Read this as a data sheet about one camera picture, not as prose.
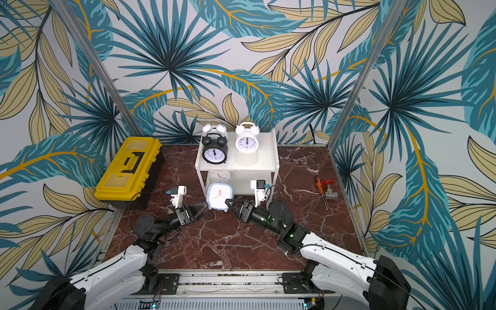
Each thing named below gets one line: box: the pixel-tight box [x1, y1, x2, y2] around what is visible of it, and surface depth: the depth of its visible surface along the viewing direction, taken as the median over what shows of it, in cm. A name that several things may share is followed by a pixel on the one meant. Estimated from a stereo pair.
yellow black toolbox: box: [94, 136, 165, 210], surface depth 89 cm
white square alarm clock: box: [209, 170, 231, 185], surface depth 81 cm
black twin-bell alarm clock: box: [201, 133, 228, 165], surface depth 66 cm
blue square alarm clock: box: [206, 182, 234, 213], surface depth 68 cm
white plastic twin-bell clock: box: [235, 122, 261, 154], surface depth 69 cm
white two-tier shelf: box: [195, 129, 280, 197], surface depth 72 cm
